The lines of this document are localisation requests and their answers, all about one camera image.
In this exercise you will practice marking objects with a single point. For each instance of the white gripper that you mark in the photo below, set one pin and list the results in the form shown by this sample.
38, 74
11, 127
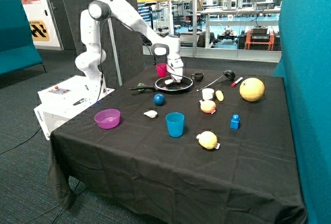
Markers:
175, 69

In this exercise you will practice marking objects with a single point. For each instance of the white cleaning sponge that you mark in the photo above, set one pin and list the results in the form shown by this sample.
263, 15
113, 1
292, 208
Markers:
169, 81

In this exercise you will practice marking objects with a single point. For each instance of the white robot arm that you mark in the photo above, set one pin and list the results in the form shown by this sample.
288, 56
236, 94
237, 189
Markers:
90, 24

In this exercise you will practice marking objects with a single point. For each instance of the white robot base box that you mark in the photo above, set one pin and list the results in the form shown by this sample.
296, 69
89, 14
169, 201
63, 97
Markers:
65, 100

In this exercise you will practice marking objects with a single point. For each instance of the black frying pan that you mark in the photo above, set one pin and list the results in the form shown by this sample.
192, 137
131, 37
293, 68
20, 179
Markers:
160, 86

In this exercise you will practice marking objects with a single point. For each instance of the small dark brown cup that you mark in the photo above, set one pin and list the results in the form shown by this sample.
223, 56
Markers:
198, 76

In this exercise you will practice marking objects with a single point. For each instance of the pink plastic cup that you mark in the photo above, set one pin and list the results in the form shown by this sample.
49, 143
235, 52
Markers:
161, 69

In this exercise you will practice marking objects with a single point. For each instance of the blue ball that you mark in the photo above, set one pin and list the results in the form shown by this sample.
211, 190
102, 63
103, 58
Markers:
159, 99

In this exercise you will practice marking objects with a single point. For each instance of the small white cup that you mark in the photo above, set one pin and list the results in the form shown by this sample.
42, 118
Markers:
207, 94

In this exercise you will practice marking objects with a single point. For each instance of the orange toy onion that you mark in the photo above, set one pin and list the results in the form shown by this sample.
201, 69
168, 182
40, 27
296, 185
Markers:
208, 106

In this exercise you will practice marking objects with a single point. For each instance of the blue plastic cup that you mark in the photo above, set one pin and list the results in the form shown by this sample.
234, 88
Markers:
175, 124

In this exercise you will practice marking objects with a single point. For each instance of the green toy vegetable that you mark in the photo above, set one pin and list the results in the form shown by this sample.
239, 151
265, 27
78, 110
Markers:
141, 87

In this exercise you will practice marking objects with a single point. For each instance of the small yellow toy food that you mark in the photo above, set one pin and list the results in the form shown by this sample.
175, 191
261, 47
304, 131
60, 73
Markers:
219, 95

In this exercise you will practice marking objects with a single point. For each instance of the white toy garlic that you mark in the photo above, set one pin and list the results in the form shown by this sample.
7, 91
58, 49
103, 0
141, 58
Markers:
151, 114

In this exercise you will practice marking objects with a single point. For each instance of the black ladle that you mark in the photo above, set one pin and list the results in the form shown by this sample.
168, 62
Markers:
229, 74

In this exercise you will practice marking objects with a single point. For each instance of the red white marker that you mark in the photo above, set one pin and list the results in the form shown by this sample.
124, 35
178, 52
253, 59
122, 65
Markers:
237, 81

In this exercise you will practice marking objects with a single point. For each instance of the yellow toy onion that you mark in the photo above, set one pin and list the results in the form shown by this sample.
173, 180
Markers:
208, 140

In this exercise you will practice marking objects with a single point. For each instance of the black tablecloth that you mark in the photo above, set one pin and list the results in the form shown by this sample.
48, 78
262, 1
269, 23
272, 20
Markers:
251, 178

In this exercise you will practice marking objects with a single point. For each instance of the blue toy brick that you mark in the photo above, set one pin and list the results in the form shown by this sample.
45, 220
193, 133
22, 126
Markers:
235, 122

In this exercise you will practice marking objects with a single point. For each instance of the large yellow ball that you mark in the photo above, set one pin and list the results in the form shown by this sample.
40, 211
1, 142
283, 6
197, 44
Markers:
252, 89

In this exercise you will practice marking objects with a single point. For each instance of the black tripod stand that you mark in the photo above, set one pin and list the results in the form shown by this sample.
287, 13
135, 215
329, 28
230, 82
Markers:
151, 6

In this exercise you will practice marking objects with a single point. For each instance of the purple plastic bowl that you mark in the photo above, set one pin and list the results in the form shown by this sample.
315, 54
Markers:
108, 119

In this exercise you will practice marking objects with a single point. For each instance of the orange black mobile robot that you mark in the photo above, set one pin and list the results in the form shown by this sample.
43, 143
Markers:
259, 38

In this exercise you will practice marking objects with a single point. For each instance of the white lab workbench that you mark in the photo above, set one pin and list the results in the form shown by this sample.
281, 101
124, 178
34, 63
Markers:
230, 24

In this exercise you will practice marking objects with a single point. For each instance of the teal partition panel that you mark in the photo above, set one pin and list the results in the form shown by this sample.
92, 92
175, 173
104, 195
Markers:
305, 66

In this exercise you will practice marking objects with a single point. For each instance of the dark grey acoustic panel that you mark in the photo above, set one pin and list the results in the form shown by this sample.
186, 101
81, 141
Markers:
123, 48

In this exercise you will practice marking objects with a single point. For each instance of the yellow black sign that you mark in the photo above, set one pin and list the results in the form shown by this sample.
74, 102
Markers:
39, 31

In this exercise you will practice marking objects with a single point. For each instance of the teal bench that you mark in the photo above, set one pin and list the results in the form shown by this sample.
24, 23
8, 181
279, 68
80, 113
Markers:
17, 48

